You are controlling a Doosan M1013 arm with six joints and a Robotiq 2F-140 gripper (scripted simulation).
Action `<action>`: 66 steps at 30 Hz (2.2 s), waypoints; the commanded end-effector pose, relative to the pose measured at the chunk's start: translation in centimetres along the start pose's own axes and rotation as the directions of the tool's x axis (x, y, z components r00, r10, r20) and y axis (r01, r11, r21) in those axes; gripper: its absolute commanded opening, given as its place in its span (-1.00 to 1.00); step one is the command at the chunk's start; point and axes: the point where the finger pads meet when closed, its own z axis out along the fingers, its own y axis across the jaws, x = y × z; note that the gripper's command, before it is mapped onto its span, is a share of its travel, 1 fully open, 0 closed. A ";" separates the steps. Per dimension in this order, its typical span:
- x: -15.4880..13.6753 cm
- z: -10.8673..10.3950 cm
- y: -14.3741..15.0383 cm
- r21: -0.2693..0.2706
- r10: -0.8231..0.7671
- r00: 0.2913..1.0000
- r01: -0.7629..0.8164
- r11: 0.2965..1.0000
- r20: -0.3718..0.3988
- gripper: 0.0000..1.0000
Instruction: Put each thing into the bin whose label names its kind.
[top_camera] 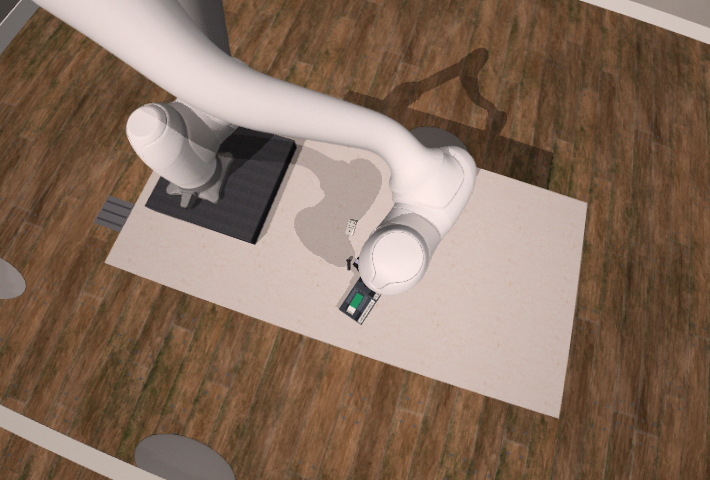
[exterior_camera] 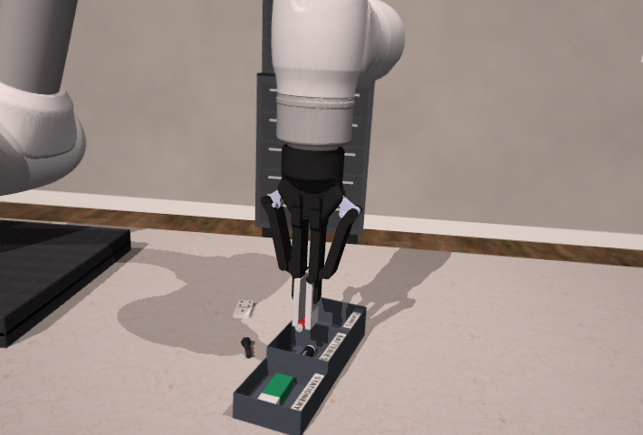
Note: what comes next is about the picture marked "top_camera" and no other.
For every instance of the white domino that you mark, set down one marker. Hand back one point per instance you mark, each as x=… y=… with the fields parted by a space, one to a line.
x=350 y=228

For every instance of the dark grey bin rack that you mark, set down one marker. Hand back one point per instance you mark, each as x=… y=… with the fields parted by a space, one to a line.
x=368 y=301

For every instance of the green and white eraser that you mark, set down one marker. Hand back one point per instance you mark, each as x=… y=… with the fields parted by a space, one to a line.
x=354 y=304

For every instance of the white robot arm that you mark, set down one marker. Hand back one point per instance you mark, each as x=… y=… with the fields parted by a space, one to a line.
x=430 y=186

